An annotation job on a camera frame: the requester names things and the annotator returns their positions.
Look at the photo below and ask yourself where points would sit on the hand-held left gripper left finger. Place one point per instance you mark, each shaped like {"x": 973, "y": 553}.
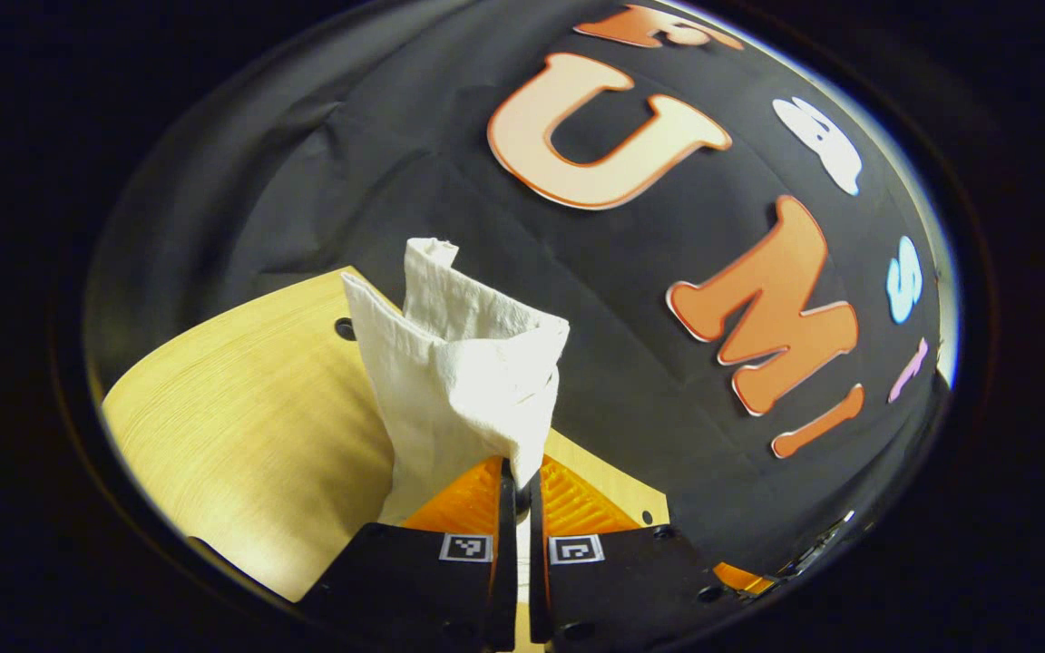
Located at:
{"x": 423, "y": 589}

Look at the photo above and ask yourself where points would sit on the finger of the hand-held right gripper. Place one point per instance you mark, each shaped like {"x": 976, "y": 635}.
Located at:
{"x": 745, "y": 579}

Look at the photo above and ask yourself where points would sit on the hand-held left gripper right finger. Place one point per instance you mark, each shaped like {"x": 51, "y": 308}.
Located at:
{"x": 622, "y": 589}

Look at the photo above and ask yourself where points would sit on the dark grey side curtain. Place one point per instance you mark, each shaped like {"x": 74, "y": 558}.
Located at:
{"x": 241, "y": 181}

